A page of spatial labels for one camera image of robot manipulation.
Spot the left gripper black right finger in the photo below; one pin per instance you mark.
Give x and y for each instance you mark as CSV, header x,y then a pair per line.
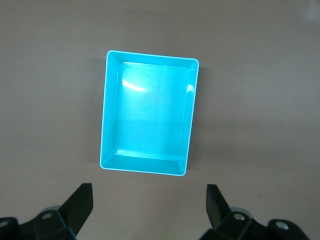
x,y
232,225

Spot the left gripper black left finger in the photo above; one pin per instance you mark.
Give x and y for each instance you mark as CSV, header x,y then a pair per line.
x,y
57,222

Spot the blue plastic box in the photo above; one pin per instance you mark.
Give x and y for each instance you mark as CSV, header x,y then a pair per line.
x,y
150,112

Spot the brown table cover mat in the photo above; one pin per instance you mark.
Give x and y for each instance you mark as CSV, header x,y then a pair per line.
x,y
37,100

